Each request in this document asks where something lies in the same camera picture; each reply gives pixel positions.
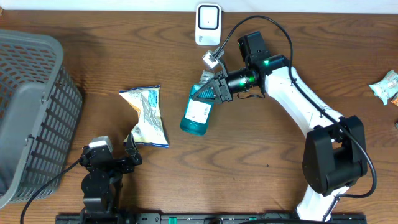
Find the white yellow snack bag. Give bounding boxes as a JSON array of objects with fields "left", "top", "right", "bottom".
[{"left": 119, "top": 85, "right": 169, "bottom": 148}]

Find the teal mouthwash bottle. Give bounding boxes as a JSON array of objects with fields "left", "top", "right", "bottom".
[{"left": 180, "top": 70, "right": 214, "bottom": 136}]

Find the mint green wipes pack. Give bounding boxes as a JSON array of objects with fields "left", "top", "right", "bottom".
[{"left": 369, "top": 70, "right": 397, "bottom": 105}]

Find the small orange white packet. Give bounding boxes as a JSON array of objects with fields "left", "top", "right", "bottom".
[{"left": 391, "top": 93, "right": 398, "bottom": 106}]

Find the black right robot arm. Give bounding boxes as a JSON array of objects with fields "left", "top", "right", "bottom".
[{"left": 193, "top": 32, "right": 368, "bottom": 222}]

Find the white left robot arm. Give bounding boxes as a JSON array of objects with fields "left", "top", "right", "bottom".
[{"left": 80, "top": 134, "right": 142, "bottom": 224}]

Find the white barcode scanner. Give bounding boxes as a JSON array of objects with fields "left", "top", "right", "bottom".
[{"left": 195, "top": 3, "right": 222, "bottom": 46}]

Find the grey plastic basket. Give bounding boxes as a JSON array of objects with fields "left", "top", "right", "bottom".
[{"left": 1, "top": 30, "right": 83, "bottom": 207}]

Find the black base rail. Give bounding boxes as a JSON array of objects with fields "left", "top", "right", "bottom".
[{"left": 55, "top": 212, "right": 368, "bottom": 224}]

